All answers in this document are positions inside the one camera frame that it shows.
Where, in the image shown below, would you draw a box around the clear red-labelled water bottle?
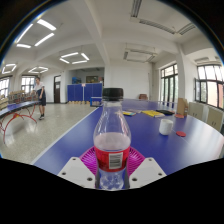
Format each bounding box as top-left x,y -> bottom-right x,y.
92,87 -> 132,192

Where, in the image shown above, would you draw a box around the wide black-framed window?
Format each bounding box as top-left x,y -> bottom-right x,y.
194,63 -> 224,110

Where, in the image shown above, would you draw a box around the blue low court barrier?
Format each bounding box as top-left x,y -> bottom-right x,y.
89,96 -> 104,108

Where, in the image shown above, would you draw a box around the dark brown door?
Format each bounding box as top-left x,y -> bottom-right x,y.
53,75 -> 62,104

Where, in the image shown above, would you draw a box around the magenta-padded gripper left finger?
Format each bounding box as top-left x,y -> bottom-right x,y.
57,145 -> 100,190

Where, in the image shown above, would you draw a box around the person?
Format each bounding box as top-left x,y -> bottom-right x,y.
32,76 -> 48,121

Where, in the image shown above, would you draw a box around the blue partition panels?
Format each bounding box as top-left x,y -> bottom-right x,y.
66,82 -> 104,103

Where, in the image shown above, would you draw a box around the ceiling light group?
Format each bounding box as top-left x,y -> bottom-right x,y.
1,18 -> 91,75

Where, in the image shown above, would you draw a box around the black table tennis paddle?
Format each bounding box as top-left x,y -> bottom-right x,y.
155,109 -> 176,116

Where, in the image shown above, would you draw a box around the white cup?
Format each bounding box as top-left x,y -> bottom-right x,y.
158,118 -> 174,136

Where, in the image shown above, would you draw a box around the ceiling air-conditioner unit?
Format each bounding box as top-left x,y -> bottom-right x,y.
123,49 -> 158,64

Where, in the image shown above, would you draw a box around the yellow and blue booklet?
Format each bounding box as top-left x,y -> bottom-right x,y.
121,110 -> 137,117

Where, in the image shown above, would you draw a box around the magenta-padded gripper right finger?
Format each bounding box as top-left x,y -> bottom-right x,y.
125,145 -> 168,190

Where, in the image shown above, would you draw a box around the tall black-framed window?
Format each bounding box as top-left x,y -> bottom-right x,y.
160,63 -> 179,108

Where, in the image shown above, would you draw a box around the brown cardboard file box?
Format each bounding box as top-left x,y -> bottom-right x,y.
176,97 -> 189,117

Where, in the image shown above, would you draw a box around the grey booklet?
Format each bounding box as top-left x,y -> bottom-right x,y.
126,108 -> 143,114

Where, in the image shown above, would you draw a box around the blue red-legged ping-pong table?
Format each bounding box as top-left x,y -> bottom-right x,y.
0,100 -> 40,144

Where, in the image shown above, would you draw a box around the white cabinet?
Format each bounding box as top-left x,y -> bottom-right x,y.
205,105 -> 224,133
187,101 -> 205,122

